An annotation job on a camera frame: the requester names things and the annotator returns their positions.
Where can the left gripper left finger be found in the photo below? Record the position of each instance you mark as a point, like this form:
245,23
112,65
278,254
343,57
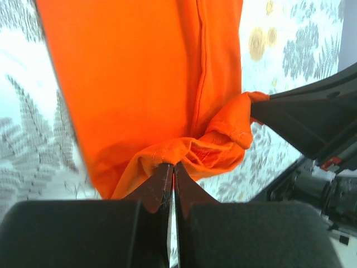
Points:
130,232

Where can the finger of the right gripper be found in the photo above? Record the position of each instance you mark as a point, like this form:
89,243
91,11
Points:
340,78

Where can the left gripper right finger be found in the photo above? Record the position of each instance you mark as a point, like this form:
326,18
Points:
253,234

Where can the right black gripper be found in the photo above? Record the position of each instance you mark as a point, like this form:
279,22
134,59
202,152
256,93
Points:
318,128

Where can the orange t shirt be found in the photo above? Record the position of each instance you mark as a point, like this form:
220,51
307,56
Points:
151,82

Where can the floral table mat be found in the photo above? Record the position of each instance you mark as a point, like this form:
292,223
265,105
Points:
284,44

